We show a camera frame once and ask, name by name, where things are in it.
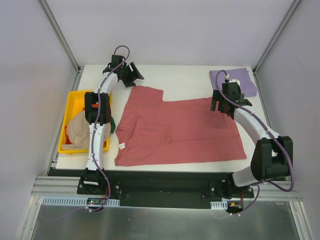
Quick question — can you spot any green t-shirt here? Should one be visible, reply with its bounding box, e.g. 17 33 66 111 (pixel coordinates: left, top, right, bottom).
110 116 116 134

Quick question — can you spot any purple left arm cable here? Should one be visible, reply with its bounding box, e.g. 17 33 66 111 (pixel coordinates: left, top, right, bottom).
88 45 131 198

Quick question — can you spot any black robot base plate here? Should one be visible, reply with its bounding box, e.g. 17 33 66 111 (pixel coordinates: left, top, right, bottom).
77 170 254 209

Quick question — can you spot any white left cable duct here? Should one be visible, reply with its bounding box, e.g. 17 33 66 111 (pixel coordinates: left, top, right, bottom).
42 196 120 208

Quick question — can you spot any white cable duct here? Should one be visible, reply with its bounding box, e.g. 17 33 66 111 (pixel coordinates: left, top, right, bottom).
42 196 120 208
210 200 228 211

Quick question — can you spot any left aluminium frame post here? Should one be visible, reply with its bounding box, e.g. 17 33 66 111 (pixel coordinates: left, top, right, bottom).
37 0 81 74

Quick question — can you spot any pink t-shirt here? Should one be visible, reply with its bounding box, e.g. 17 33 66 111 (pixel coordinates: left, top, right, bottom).
115 86 247 167

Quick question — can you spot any yellow plastic bin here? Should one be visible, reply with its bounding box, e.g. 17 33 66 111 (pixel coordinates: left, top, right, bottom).
57 90 114 154

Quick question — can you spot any beige t-shirt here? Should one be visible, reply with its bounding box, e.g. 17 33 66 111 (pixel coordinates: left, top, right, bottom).
61 111 112 151

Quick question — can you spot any orange t-shirt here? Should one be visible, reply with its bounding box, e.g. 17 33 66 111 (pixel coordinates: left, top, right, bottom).
65 110 88 148

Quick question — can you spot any white right cable duct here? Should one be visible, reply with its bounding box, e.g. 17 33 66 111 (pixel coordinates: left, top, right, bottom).
210 200 228 211

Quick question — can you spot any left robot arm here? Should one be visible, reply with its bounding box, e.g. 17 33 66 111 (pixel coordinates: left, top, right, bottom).
77 54 144 195

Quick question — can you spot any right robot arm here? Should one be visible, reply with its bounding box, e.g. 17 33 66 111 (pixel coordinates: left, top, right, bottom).
210 81 295 198

